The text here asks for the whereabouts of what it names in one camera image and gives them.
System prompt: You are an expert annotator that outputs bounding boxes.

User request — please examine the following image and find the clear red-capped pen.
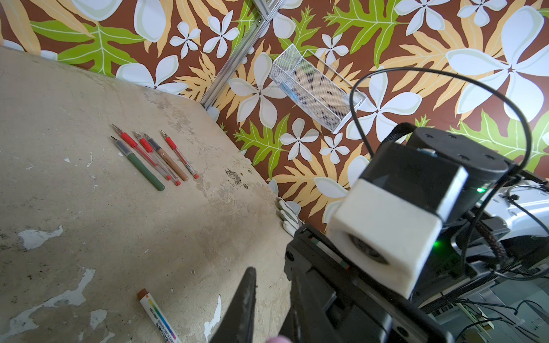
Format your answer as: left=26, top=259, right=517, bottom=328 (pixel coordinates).
left=133, top=131, right=181, bottom=186

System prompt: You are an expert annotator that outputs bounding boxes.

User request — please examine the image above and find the dark green pen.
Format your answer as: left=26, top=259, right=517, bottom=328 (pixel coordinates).
left=111, top=137, right=165, bottom=192

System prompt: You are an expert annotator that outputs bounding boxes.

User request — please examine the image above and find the white mesh basket right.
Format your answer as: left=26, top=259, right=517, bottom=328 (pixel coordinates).
left=270, top=44, right=366, bottom=134

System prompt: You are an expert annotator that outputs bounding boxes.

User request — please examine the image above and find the brown gold pen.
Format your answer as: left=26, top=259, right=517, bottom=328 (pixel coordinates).
left=144, top=134, right=189, bottom=182

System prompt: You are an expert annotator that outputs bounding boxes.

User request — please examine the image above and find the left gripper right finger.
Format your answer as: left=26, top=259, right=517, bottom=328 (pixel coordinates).
left=290, top=270, right=341, bottom=342

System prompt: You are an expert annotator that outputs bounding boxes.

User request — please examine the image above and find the white brown-capped marker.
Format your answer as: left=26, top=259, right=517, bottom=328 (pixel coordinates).
left=137, top=289, right=182, bottom=343

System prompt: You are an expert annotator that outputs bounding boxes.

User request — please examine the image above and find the red gel pen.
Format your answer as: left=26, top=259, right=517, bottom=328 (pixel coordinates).
left=161, top=130, right=200, bottom=180

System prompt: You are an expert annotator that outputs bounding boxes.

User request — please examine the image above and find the pink pen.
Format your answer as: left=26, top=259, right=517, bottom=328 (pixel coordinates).
left=265, top=335, right=293, bottom=343

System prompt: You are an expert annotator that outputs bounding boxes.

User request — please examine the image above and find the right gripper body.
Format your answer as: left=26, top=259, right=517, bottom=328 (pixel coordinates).
left=280, top=224, right=455, bottom=342

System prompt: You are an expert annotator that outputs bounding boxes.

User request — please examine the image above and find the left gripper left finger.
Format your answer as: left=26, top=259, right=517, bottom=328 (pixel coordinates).
left=210, top=267, right=257, bottom=343

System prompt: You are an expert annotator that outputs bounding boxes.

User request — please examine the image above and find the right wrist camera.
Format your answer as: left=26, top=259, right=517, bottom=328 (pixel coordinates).
left=326, top=143, right=468, bottom=298

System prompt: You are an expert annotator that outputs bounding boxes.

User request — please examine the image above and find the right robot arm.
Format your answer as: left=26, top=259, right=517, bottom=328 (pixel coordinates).
left=280, top=97, right=533, bottom=342

